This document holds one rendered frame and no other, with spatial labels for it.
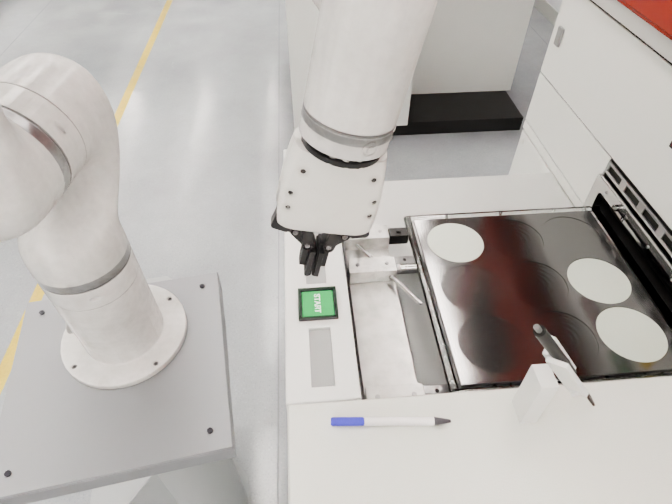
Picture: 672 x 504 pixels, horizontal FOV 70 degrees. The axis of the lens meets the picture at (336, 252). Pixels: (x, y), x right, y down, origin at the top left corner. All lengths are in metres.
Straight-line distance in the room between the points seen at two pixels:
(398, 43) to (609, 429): 0.50
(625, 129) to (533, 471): 0.66
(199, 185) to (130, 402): 1.86
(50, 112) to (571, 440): 0.66
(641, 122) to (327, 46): 0.72
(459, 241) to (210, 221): 1.60
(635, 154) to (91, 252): 0.88
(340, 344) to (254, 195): 1.82
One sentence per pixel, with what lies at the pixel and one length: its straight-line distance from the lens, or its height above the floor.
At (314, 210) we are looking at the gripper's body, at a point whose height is 1.20.
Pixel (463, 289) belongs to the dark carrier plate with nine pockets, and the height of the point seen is 0.90.
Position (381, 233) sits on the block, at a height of 0.91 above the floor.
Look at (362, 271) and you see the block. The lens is 0.81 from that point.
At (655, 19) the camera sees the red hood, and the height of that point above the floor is 1.24.
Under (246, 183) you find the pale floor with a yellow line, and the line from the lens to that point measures 2.51.
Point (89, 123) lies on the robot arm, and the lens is 0.60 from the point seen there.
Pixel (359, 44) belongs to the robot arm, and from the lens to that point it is 0.37.
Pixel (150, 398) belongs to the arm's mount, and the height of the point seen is 0.86.
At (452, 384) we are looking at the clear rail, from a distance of 0.72.
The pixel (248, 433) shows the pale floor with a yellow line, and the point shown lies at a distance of 1.68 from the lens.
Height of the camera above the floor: 1.51
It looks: 46 degrees down
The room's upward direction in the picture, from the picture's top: straight up
